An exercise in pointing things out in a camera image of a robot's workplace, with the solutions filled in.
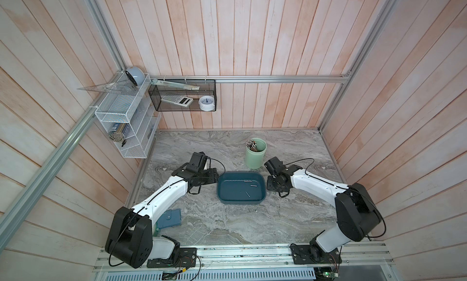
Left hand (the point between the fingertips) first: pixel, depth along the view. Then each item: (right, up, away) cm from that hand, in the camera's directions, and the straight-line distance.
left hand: (212, 178), depth 86 cm
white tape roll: (-4, +39, +9) cm, 40 cm away
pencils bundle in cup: (+20, +16, +4) cm, 26 cm away
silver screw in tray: (+18, -9, +4) cm, 20 cm away
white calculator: (-18, +41, +12) cm, 46 cm away
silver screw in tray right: (+21, -5, +7) cm, 23 cm away
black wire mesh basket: (-3, +46, +6) cm, 47 cm away
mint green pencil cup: (+22, +9, +7) cm, 25 cm away
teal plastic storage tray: (+15, -6, +8) cm, 18 cm away
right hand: (+30, -4, +5) cm, 31 cm away
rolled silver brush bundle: (-40, +20, -10) cm, 46 cm away
